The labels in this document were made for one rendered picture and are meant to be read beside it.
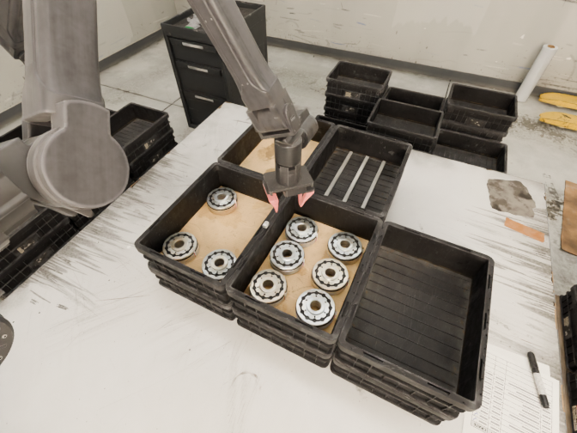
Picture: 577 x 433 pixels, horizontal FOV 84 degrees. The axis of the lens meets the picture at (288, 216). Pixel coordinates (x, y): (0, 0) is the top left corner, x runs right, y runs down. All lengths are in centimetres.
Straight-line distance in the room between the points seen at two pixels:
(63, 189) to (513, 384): 110
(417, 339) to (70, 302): 104
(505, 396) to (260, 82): 98
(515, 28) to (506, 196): 257
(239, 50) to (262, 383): 80
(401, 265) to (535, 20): 322
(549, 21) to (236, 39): 358
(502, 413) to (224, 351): 75
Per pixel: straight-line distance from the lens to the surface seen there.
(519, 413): 112
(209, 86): 250
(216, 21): 56
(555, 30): 400
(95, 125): 36
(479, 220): 144
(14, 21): 99
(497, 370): 114
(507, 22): 394
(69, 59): 40
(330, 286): 90
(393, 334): 91
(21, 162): 37
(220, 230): 106
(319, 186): 118
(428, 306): 98
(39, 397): 117
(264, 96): 59
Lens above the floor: 165
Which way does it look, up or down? 49 degrees down
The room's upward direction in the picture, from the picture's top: straight up
